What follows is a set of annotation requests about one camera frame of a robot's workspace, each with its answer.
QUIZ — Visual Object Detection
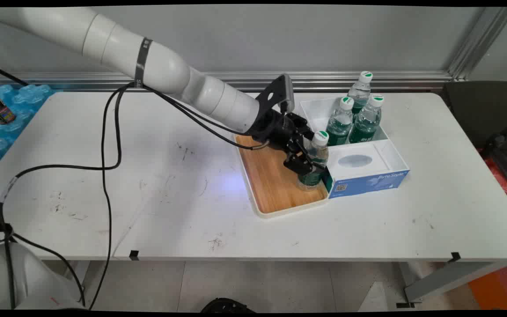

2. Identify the blue and white tissue box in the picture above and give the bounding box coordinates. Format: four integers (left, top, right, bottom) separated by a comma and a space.
323, 140, 411, 199

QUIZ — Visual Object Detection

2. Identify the green label water bottle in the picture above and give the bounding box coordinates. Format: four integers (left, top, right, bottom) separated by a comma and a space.
347, 71, 374, 116
298, 131, 330, 191
349, 95, 385, 144
326, 97, 355, 147

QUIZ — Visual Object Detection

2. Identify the slanted aluminium frame post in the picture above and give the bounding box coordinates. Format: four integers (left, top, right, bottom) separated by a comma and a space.
447, 7, 507, 81

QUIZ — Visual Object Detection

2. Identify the grey strap on arm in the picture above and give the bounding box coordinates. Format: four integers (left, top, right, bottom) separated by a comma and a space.
133, 37, 153, 88

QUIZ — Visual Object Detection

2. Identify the horizontal aluminium frame rail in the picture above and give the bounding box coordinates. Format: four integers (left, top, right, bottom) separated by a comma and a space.
0, 71, 455, 92

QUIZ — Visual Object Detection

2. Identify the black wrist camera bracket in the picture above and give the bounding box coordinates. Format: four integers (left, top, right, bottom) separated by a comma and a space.
256, 74, 295, 116

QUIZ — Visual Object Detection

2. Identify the orange box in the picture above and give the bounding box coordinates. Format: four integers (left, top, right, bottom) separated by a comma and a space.
468, 263, 507, 310

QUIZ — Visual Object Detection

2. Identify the thin black cable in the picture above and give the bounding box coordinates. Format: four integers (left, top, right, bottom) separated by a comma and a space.
87, 86, 254, 310

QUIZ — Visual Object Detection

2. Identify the wooden tray with cream rim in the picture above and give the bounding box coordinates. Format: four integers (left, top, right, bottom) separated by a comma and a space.
234, 132, 330, 219

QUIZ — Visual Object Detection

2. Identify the red patterned bag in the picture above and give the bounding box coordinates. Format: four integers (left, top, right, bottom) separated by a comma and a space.
478, 149, 507, 210

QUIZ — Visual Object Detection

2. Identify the grey table leg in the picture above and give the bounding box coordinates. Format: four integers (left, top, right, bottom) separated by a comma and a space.
395, 260, 507, 305

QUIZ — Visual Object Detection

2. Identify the black round object on floor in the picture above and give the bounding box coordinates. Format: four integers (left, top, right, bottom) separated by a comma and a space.
201, 298, 257, 314

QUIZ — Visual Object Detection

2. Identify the blue bubble packaging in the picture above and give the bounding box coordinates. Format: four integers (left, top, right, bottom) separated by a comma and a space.
0, 84, 57, 177

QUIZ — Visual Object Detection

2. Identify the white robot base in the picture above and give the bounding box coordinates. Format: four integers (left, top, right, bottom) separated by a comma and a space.
0, 240, 88, 311

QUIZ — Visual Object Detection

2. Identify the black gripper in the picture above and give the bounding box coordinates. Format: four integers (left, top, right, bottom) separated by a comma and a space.
250, 108, 316, 175

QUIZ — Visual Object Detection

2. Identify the white plastic bin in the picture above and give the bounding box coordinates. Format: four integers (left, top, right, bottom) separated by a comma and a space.
300, 97, 389, 147

